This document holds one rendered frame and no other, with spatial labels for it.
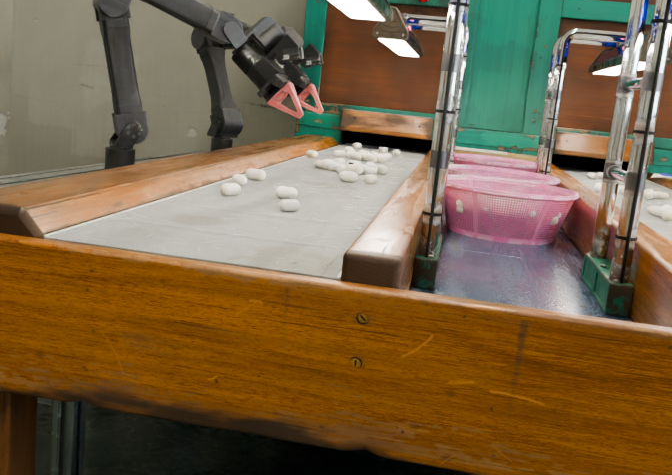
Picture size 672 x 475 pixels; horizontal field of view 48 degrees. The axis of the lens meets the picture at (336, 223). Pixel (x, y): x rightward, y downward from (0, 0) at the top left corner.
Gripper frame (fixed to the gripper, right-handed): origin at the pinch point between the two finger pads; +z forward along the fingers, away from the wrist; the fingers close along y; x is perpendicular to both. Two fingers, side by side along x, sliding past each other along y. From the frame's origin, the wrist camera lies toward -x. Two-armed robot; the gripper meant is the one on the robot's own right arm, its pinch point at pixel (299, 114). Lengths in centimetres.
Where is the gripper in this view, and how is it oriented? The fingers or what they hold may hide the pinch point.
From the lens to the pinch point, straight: 171.9
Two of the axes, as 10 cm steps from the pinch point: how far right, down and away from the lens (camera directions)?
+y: 1.6, -1.5, 9.8
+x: -7.2, 6.6, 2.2
